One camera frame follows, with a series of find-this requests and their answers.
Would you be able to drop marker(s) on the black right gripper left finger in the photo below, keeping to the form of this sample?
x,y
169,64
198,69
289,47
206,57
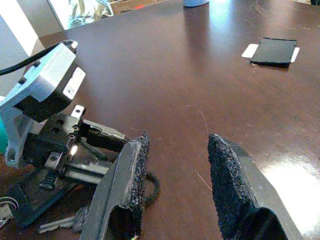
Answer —
x,y
117,190

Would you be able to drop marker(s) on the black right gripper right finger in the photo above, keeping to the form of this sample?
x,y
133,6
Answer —
x,y
232,190

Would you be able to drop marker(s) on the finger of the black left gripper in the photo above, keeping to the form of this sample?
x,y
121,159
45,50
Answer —
x,y
102,136

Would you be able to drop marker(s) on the green leafy plant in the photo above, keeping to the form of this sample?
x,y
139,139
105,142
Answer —
x,y
83,12

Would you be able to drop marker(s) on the cardboard box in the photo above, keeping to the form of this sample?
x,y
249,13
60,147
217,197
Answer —
x,y
135,6

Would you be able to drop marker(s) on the black wallet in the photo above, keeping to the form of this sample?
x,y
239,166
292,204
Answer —
x,y
273,51

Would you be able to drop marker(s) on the plastic left wrist camera mount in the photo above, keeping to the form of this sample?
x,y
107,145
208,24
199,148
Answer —
x,y
50,72

